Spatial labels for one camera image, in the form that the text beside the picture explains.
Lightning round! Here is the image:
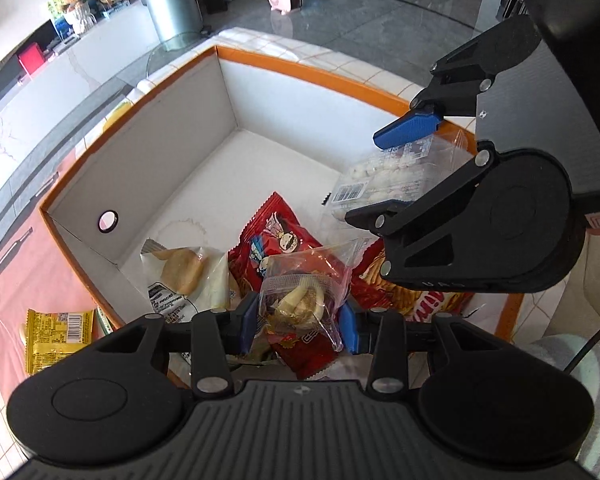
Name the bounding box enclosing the yellow snack packet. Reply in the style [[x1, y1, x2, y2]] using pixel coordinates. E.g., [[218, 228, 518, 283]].
[[25, 308, 96, 377]]

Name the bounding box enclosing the clear packet of mixed snacks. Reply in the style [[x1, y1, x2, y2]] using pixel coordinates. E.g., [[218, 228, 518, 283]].
[[257, 240, 370, 354]]

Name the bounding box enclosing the clear packet of white candies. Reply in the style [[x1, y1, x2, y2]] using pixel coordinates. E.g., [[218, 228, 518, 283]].
[[320, 127, 474, 222]]

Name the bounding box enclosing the pink table mat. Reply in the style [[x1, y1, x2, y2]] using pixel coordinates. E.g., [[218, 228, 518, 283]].
[[0, 152, 107, 377]]

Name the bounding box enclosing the red fries snack packet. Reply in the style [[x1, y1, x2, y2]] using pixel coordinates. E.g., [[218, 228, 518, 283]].
[[350, 240, 476, 328]]

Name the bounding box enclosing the round glass table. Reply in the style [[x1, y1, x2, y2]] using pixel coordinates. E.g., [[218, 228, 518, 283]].
[[144, 30, 216, 81]]

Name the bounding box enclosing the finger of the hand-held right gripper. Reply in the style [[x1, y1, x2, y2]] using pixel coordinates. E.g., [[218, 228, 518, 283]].
[[373, 15, 545, 150], [345, 142, 496, 290]]

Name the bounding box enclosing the green picture box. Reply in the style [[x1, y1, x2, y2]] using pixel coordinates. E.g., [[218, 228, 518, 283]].
[[47, 0, 71, 36]]

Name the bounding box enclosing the red cube box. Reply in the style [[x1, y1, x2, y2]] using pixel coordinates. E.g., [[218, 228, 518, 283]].
[[17, 42, 49, 77]]

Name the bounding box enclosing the silver trash can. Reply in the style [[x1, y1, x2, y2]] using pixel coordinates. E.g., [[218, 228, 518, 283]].
[[139, 0, 205, 44]]

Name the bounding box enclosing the white television console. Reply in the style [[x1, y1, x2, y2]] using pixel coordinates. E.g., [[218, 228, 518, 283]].
[[0, 0, 157, 161]]

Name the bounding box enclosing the clear pastry snack packet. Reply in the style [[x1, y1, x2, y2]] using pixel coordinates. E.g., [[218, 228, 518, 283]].
[[139, 237, 231, 324]]

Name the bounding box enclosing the red cartoon snack packet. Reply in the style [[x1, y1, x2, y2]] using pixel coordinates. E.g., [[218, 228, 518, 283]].
[[227, 191, 381, 381]]

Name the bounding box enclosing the black cable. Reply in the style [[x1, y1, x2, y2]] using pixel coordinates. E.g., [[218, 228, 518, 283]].
[[564, 310, 600, 377]]

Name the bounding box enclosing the orange cardboard box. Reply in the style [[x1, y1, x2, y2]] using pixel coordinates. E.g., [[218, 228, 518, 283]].
[[40, 44, 527, 386]]

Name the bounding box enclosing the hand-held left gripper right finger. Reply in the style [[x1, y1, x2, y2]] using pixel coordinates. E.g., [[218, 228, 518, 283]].
[[337, 302, 513, 396]]

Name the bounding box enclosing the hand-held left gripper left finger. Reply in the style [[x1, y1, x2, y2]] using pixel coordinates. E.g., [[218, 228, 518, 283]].
[[87, 292, 260, 396]]

